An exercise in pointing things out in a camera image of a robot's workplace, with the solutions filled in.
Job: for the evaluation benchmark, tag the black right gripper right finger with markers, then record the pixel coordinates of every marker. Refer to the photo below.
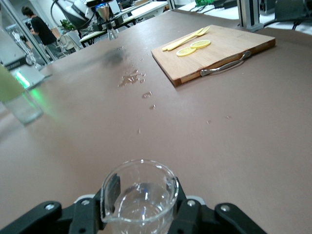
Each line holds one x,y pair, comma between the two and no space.
195,217

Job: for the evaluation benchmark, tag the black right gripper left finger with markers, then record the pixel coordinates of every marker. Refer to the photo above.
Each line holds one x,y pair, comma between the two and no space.
85,214

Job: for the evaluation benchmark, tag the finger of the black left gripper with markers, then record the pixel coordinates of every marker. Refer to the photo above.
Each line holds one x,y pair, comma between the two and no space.
117,23
100,25

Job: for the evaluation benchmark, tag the small clear glass measuring cup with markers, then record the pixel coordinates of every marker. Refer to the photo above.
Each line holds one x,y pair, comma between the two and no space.
146,214

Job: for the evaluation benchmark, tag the white office desk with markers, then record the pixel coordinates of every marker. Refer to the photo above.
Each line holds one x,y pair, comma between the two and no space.
146,9

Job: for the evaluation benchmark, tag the green potted plant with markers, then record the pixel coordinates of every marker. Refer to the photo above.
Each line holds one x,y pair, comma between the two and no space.
67,25

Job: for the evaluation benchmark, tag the yellow plastic knife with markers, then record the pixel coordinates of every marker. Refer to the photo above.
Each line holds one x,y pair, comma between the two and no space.
164,48

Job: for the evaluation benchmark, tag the person in black shirt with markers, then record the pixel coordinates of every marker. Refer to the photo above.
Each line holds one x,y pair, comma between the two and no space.
41,31

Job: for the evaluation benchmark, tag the lemon slice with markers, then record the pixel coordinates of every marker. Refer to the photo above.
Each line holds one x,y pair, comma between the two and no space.
200,44
186,52

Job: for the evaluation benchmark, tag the brown table cover sheet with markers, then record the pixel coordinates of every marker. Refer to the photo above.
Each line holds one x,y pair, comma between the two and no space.
97,134

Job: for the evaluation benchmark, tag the yellow plastic fork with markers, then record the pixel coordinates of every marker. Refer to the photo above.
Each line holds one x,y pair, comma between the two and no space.
203,31

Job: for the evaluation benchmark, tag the wooden cutting board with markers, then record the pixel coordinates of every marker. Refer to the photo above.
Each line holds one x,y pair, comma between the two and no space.
219,56

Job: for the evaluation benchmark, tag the aluminium profile post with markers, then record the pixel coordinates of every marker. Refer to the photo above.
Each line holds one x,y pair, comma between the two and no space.
248,14

